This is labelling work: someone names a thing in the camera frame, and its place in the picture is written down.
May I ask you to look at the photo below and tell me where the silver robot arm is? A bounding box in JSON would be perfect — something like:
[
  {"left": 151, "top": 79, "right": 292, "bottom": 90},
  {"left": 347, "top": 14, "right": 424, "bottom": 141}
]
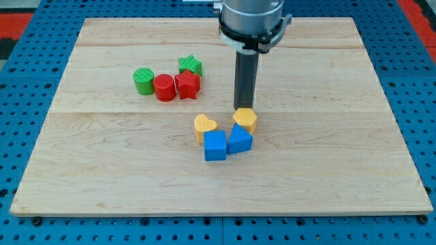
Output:
[{"left": 213, "top": 0, "right": 293, "bottom": 55}]

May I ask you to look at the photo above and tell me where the yellow hexagon block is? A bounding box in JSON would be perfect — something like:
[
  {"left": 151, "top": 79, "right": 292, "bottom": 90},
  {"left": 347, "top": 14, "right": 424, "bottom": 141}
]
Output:
[{"left": 232, "top": 108, "right": 258, "bottom": 134}]

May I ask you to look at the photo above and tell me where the yellow heart block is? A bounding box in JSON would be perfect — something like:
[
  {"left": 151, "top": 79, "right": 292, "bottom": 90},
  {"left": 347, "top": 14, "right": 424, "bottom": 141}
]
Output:
[{"left": 194, "top": 114, "right": 218, "bottom": 144}]

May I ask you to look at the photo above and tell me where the blue cube block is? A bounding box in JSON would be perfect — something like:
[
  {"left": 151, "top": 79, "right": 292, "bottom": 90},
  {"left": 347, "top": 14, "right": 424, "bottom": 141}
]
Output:
[{"left": 204, "top": 131, "right": 227, "bottom": 161}]

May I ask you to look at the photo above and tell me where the blue triangle block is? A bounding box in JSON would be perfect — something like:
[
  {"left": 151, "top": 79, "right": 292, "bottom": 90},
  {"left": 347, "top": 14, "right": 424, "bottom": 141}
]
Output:
[{"left": 228, "top": 123, "right": 253, "bottom": 154}]

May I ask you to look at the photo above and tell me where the red star block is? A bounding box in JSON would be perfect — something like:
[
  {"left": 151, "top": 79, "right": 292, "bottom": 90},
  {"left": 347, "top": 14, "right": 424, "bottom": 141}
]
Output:
[{"left": 174, "top": 70, "right": 201, "bottom": 99}]

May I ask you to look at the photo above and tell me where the red cylinder block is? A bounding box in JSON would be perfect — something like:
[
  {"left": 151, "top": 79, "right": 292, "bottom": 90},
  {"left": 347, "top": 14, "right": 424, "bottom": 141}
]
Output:
[{"left": 153, "top": 74, "right": 176, "bottom": 102}]

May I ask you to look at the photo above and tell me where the green star block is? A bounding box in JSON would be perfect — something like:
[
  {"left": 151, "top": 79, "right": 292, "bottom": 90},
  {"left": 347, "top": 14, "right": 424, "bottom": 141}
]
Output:
[{"left": 178, "top": 54, "right": 203, "bottom": 76}]

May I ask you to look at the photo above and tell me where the grey cylindrical pointer tool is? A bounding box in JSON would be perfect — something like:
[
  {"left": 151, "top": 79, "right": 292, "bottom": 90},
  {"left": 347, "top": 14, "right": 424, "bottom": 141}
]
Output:
[{"left": 234, "top": 52, "right": 259, "bottom": 110}]

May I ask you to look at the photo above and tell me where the green cylinder block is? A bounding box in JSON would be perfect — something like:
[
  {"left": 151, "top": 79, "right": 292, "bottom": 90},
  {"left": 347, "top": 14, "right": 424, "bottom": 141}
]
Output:
[{"left": 133, "top": 67, "right": 155, "bottom": 95}]

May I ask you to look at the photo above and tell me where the light wooden board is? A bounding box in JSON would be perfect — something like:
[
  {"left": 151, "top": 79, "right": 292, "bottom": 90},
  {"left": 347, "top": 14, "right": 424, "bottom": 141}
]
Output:
[{"left": 10, "top": 18, "right": 433, "bottom": 217}]

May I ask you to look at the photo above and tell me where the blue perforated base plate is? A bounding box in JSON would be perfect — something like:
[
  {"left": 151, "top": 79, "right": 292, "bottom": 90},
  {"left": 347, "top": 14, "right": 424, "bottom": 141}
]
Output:
[{"left": 1, "top": 0, "right": 435, "bottom": 244}]

